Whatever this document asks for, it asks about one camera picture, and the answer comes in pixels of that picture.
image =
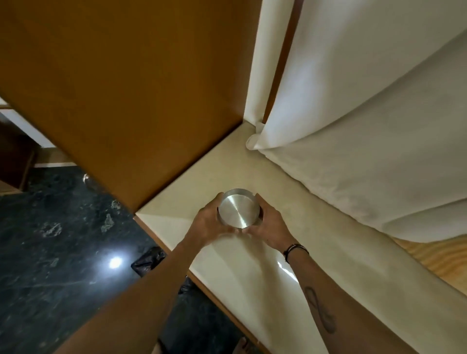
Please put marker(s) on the person's right hand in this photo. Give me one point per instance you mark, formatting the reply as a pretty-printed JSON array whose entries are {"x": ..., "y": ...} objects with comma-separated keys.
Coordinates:
[{"x": 272, "y": 226}]

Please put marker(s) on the person's left hand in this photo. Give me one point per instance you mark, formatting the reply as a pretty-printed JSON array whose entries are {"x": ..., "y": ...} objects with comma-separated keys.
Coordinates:
[{"x": 206, "y": 224}]

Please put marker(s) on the person's right thumb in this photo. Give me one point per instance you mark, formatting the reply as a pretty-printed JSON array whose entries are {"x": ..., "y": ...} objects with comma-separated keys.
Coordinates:
[{"x": 251, "y": 229}]

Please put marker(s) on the person's left thumb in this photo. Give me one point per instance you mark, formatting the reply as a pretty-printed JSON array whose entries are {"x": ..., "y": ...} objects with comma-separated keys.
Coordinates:
[{"x": 229, "y": 231}]

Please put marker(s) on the round steel container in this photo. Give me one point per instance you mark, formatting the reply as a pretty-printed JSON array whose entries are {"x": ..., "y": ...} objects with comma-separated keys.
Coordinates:
[{"x": 239, "y": 209}]

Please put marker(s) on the person's left forearm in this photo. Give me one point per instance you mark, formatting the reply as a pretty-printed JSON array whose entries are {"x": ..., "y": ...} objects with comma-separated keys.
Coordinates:
[{"x": 142, "y": 299}]

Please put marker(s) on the person's right forearm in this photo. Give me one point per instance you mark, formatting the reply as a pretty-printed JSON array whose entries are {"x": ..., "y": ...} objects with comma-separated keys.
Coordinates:
[{"x": 339, "y": 310}]

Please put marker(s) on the black wrist band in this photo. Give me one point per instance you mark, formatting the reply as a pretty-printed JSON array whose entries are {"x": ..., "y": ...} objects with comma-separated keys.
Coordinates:
[{"x": 293, "y": 251}]

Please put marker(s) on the black plastic bag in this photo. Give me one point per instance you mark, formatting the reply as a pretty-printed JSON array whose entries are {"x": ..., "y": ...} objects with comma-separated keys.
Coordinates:
[{"x": 147, "y": 260}]

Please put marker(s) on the person's foot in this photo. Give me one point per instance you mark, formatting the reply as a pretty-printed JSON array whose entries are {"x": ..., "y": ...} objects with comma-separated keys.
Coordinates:
[{"x": 242, "y": 346}]

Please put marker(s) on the brown wooden panel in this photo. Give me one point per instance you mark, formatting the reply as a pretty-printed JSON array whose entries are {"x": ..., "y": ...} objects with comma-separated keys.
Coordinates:
[{"x": 120, "y": 91}]

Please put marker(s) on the white blanket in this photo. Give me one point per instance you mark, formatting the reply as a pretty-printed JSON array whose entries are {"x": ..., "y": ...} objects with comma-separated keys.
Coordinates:
[{"x": 365, "y": 65}]

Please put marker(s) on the dark wooden furniture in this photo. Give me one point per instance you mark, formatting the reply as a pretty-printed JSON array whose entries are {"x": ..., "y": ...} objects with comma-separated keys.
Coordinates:
[{"x": 14, "y": 160}]

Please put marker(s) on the light wooden bed frame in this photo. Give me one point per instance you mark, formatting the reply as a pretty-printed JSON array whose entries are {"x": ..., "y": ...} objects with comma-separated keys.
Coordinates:
[{"x": 437, "y": 259}]

